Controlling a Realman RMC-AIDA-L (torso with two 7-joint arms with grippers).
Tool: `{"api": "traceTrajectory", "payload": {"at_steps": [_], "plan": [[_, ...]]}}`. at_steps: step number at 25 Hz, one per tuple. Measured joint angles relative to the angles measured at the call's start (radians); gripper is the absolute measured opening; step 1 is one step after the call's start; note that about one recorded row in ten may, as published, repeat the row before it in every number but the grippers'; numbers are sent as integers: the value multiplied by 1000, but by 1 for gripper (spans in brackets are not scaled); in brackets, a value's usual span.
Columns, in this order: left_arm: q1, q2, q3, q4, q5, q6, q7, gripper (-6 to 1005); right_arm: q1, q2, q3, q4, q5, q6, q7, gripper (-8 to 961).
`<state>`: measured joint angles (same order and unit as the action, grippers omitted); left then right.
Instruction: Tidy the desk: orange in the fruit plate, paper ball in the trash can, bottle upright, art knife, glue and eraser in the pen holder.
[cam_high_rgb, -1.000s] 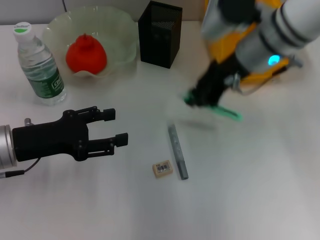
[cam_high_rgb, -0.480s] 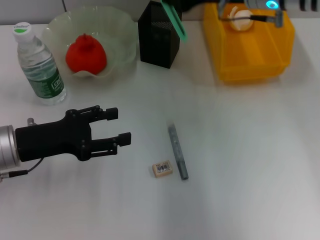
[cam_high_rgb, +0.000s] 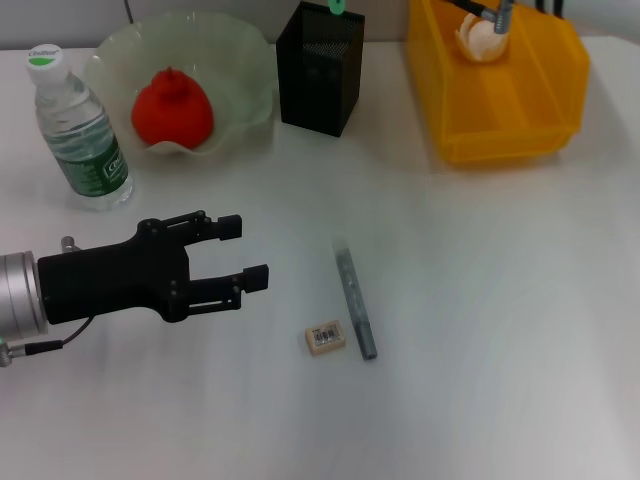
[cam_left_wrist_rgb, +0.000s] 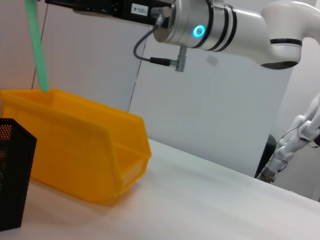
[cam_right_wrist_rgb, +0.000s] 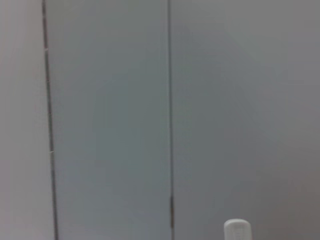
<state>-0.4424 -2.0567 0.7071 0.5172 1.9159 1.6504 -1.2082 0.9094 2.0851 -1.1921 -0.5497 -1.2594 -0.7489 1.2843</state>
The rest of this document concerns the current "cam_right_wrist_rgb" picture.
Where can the clear green-label water bottle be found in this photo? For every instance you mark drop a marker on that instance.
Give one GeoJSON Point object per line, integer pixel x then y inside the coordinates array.
{"type": "Point", "coordinates": [237, 230]}

